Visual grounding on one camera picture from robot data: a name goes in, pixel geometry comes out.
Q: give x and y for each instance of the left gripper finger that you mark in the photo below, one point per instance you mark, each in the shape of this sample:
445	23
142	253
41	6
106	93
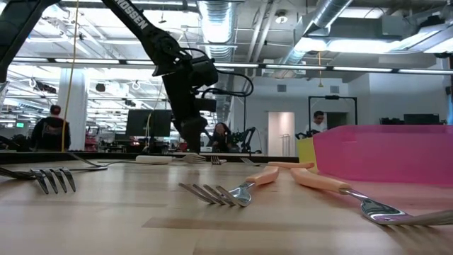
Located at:
192	141

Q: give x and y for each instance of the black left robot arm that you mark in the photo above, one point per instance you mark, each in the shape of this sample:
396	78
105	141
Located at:
141	28

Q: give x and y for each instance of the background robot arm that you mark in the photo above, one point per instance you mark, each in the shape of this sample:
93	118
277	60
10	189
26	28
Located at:
249	132

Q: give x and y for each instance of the person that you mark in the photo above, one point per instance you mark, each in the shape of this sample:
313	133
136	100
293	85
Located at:
318	122
51	131
222	136

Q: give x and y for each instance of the black computer monitor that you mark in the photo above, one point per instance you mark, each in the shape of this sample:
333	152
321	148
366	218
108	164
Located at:
421	119
145	122

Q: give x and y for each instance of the white door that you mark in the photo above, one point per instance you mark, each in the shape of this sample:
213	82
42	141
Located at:
281	131

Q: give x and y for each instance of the white building column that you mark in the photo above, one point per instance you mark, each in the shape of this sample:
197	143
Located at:
79	106

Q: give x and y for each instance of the ceiling light track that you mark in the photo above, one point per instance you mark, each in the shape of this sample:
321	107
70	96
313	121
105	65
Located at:
293	67

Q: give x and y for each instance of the yellow translucent plastic bin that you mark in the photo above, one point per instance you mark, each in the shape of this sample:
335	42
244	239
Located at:
306	152

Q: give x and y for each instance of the round ceiling fixture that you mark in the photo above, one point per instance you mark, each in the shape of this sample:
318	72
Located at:
281	18

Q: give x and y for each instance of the green exit sign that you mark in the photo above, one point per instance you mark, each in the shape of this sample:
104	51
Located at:
20	124

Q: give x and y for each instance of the red translucent plastic bin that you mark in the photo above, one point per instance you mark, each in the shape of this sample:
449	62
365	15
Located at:
382	156

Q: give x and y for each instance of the ribbed silver ventilation duct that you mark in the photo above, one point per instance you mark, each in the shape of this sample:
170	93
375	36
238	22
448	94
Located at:
217	25

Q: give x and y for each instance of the black background rig frame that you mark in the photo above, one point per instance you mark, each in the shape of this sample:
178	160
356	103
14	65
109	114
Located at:
332	97

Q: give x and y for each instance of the black aluminium table frame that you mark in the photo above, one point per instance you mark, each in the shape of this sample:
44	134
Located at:
35	157

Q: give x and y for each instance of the smooth silver ventilation duct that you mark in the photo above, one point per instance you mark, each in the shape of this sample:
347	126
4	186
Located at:
331	10

